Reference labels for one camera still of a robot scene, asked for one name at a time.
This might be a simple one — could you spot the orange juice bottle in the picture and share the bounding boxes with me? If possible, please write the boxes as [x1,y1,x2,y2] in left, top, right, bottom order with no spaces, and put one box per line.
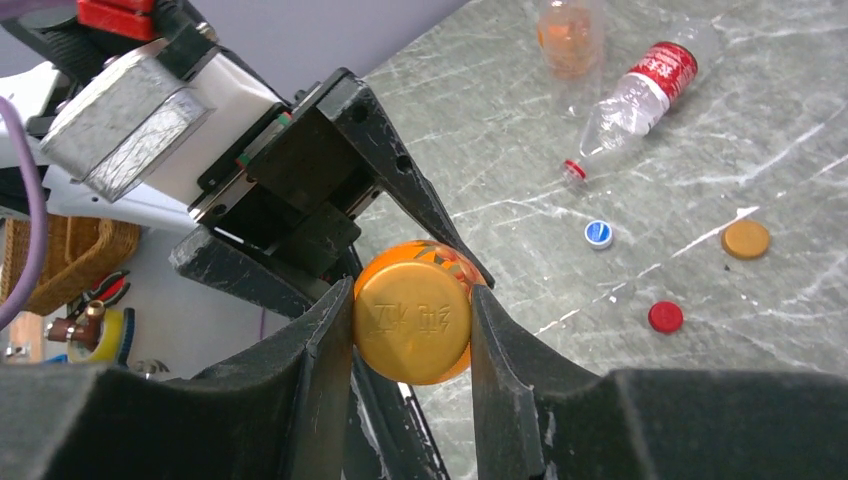
[354,239,488,388]

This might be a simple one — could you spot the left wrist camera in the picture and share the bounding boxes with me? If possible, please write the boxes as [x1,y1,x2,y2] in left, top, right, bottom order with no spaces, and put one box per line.
[39,39,286,207]

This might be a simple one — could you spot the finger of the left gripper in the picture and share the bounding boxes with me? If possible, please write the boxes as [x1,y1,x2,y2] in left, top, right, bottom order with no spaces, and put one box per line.
[331,69,495,287]
[169,226,353,318]

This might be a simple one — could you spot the clear red-label water bottle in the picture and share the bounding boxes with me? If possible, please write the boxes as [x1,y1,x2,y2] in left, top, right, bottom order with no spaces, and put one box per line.
[563,19,722,182]

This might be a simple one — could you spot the wicker basket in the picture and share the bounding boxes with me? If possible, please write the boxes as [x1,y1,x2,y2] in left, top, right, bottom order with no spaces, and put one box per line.
[23,214,141,316]

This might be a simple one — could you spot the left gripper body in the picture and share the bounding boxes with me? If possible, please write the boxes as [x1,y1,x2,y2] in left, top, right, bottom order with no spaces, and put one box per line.
[189,68,380,277]

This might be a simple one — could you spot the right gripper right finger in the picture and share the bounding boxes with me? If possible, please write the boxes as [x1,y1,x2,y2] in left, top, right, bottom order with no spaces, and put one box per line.
[471,286,847,479]

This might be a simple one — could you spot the small clear orange bottle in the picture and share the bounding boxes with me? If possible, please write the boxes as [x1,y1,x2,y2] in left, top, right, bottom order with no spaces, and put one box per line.
[536,0,606,81]

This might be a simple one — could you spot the red handled pliers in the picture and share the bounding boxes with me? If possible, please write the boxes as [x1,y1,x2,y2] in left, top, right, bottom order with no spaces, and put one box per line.
[66,269,131,316]

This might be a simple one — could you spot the orange bottle cap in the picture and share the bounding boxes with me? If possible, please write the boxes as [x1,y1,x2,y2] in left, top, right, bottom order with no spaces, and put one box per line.
[721,219,771,260]
[352,259,473,387]

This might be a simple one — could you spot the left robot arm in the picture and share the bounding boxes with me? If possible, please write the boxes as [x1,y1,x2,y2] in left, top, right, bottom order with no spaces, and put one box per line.
[1,47,468,316]

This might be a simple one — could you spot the yellow tape roll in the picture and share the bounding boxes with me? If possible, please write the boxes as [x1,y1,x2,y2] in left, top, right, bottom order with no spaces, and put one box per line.
[67,308,136,366]

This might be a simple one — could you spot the blue white bottle cap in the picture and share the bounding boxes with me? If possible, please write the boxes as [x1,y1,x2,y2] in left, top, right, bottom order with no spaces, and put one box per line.
[583,219,613,250]

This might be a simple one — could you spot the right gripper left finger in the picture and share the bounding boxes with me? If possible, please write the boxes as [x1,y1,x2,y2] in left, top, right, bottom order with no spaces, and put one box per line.
[1,278,353,479]

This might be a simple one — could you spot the red bottle cap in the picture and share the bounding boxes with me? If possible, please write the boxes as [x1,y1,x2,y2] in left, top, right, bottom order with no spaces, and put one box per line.
[648,301,684,334]

